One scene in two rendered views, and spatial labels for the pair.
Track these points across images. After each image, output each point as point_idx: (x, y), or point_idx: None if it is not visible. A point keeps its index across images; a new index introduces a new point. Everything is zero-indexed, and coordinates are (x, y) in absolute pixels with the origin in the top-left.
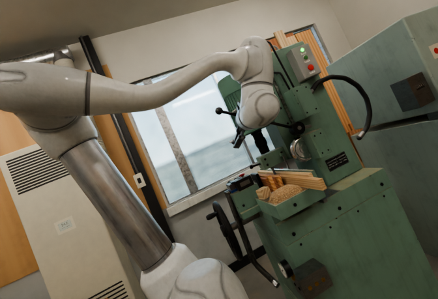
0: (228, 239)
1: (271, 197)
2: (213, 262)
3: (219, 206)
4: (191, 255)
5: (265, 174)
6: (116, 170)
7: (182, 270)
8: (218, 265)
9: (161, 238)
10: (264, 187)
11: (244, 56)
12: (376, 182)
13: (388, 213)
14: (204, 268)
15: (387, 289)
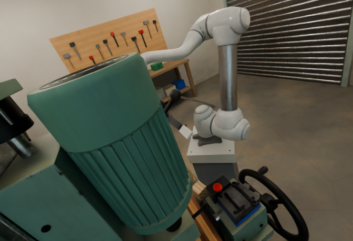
0: (291, 233)
1: (188, 171)
2: (196, 110)
3: (249, 171)
4: (217, 117)
5: (191, 207)
6: (219, 66)
7: (206, 106)
8: (195, 111)
9: (220, 102)
10: (194, 186)
11: None
12: None
13: None
14: (198, 108)
15: None
